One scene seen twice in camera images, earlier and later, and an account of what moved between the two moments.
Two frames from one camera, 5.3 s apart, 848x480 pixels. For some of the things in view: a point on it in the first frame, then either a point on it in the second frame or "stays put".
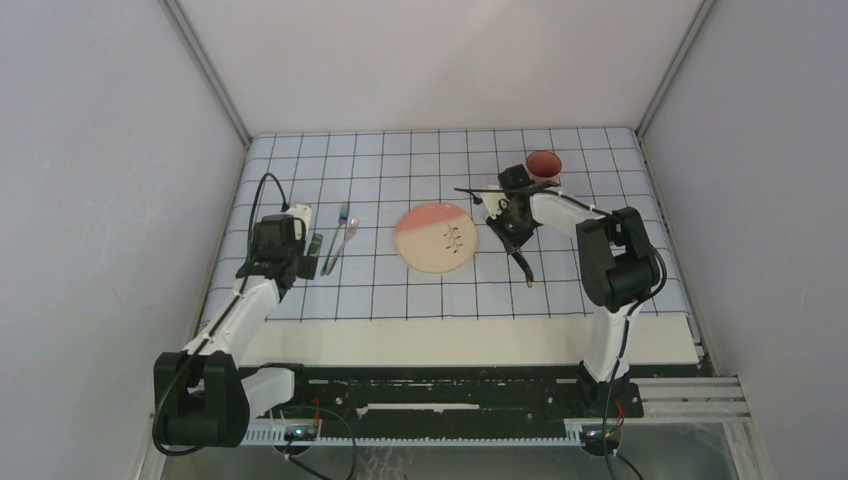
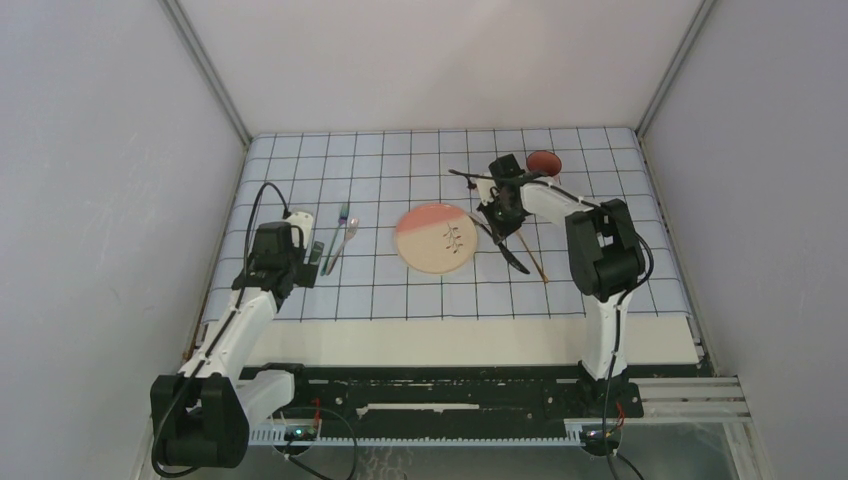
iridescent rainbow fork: x=341 y=221 stays put
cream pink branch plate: x=436 y=238 stays put
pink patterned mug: x=543 y=166 stays put
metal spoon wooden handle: x=526 y=268 -> x=518 y=232
